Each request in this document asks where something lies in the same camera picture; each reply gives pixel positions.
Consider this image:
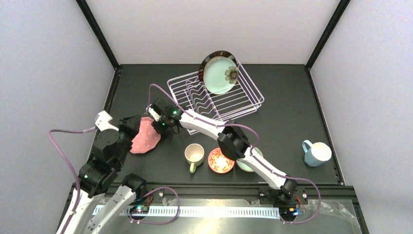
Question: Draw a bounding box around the pink dotted plate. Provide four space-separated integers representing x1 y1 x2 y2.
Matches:
130 117 161 154

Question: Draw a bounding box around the green flower plate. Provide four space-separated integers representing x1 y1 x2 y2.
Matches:
203 56 238 95

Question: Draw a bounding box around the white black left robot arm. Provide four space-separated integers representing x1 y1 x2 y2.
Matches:
57 111 147 234

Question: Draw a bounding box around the black striped rim dinner plate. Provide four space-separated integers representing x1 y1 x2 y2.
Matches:
198 50 239 82

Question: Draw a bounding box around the white led light strip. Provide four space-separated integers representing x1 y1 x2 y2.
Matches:
92 205 281 219

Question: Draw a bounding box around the green glazed small bowl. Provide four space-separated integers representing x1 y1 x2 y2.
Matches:
236 147 263 173

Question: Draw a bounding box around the black frame post left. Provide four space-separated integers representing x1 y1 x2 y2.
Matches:
76 0 120 70

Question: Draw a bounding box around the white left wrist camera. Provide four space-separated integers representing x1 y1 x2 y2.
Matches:
94 111 119 132

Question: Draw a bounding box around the cream mug green handle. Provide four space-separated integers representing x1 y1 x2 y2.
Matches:
184 143 205 174

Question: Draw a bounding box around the orange floral small bowl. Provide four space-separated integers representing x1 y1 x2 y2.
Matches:
207 148 235 174

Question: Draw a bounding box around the black frame post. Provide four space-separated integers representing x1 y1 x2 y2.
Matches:
76 0 120 70
305 0 351 71

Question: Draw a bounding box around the white wire dish rack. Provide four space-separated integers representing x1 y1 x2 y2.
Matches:
167 61 264 121

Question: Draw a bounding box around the light blue mug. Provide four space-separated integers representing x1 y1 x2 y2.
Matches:
302 140 332 167

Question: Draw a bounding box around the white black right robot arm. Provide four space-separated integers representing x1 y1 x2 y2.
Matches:
147 99 297 203

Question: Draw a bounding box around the black frame post right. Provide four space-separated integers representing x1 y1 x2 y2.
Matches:
305 0 351 71

